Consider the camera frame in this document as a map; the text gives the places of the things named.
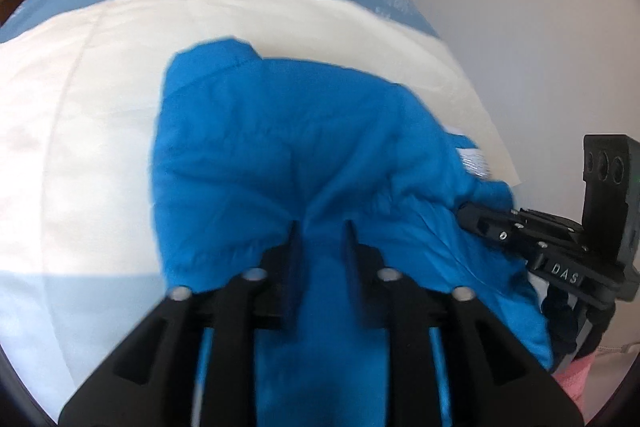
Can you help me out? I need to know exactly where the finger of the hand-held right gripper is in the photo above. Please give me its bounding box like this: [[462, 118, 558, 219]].
[[474, 225, 533, 262], [458, 201, 532, 233]]

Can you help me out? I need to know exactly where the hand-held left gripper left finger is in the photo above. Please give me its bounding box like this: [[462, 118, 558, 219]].
[[59, 222, 304, 427]]

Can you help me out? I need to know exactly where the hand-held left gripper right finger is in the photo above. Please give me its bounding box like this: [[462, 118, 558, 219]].
[[345, 221, 585, 427]]

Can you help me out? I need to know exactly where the blue padded jacket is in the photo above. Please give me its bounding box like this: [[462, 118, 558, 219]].
[[149, 37, 556, 427]]

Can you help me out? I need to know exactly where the person's right forearm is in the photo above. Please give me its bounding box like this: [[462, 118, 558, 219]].
[[550, 347, 597, 409]]

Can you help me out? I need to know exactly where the bed with white blue sheet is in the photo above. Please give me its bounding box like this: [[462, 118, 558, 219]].
[[0, 0, 524, 414]]

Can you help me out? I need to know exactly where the black wrist strap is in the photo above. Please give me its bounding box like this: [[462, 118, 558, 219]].
[[540, 283, 612, 364]]

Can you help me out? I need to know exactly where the white cable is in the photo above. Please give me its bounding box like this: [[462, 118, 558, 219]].
[[594, 343, 637, 356]]

